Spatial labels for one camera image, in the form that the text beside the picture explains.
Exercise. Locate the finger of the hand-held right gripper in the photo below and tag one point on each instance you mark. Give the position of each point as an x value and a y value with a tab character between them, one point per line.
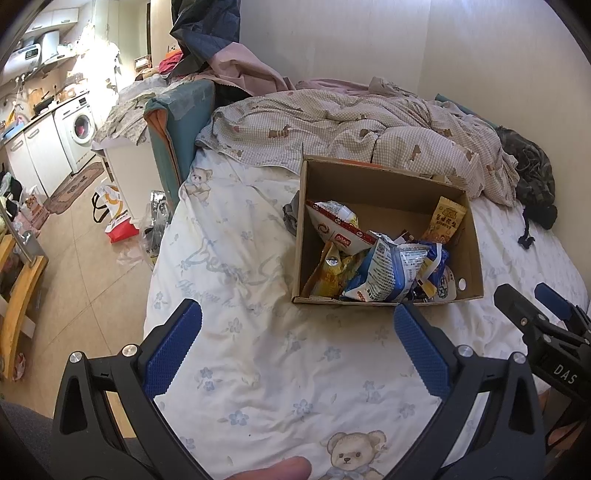
512	302
551	295

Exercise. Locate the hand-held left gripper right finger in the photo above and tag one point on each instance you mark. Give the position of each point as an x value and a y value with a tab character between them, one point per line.
420	350

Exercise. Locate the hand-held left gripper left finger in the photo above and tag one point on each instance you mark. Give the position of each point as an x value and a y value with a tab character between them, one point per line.
175	350

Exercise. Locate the white packet with black logo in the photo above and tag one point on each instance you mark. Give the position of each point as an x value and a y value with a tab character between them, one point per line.
448	288

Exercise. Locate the dark blue snack bag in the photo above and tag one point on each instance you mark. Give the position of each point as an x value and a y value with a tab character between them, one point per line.
438	263

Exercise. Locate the blue striped white snack bag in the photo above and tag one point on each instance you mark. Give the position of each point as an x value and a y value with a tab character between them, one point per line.
383	272

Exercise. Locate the yellow sachet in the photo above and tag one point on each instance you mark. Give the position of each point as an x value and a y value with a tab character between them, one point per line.
445	221

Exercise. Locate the yellow snack pack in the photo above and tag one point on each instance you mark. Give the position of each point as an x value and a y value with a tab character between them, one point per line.
325	279

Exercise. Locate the red edged white snack bag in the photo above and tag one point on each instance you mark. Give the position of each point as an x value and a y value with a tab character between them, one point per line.
341	230

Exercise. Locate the brown cardboard box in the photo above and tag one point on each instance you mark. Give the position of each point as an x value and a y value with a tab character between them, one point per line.
397	194

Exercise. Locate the person's left hand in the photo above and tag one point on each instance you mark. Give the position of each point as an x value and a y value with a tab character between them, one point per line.
272	470

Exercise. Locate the black knitted cloth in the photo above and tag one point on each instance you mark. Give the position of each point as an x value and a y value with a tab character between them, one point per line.
545	214

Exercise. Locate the white floral bed sheet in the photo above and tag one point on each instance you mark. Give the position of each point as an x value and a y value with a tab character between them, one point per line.
258	369

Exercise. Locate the silver black bag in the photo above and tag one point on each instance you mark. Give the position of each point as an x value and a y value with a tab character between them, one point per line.
154	230

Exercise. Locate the camouflage jacket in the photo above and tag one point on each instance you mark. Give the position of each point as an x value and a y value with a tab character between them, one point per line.
531	166

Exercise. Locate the yellow wooden chair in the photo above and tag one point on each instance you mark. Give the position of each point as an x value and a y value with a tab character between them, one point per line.
18	300

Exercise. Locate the white orange shopping bag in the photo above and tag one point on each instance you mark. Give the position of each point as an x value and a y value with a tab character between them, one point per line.
111	198

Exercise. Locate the grey cloth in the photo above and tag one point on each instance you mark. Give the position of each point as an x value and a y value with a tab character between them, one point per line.
292	214

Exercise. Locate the white side table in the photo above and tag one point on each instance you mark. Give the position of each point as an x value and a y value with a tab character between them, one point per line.
129	170

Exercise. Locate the oval patterned rug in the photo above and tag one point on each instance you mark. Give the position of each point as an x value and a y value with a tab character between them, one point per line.
74	189

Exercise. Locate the bear print bag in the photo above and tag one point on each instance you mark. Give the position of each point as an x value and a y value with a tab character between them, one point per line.
34	210

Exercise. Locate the teal pillow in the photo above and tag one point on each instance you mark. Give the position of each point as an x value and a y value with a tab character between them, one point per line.
445	100

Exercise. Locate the teal headboard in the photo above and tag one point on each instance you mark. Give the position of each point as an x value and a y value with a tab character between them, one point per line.
184	120

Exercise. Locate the white kitchen cabinet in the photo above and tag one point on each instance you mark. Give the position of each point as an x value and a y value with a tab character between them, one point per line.
41	152

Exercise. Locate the floral clothes pile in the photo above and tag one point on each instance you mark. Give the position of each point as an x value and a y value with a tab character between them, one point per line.
124	115

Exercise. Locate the checked bear print quilt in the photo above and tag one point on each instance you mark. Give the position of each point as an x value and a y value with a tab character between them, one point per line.
346	120

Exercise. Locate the white washing machine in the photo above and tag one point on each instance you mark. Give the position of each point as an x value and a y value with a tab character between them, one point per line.
76	129

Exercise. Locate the pink cloth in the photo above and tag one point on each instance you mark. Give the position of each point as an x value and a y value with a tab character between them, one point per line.
249	69

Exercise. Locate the dark hanging jacket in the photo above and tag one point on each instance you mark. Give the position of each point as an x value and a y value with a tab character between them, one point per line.
203	27

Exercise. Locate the white water heater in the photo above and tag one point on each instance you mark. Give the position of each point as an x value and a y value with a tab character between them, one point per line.
27	55

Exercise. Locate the range hood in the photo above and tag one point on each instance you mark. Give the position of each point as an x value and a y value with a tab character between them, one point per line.
48	44

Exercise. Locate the white wall cabinets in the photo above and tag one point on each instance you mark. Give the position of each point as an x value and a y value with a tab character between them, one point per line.
55	18

